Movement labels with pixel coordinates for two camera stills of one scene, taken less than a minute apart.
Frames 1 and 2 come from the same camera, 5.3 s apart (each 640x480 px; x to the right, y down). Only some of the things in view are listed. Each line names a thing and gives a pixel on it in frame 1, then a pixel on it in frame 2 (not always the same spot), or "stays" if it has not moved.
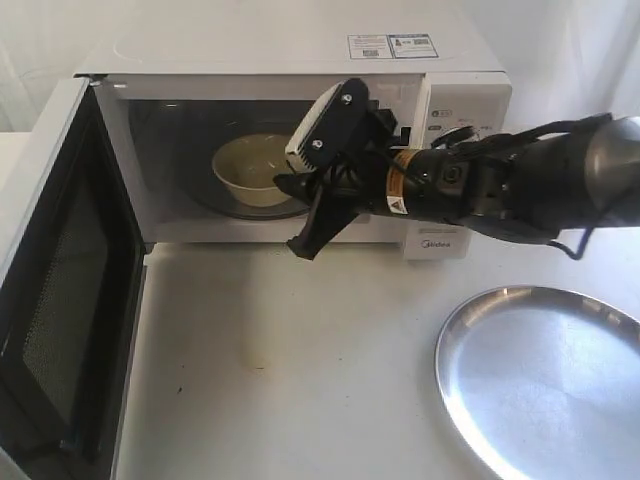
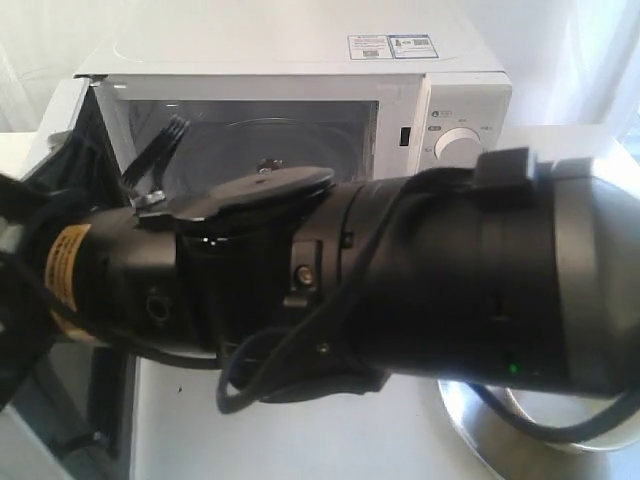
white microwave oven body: [200, 112] stays
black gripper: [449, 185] to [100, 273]
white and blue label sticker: [391, 46] stays
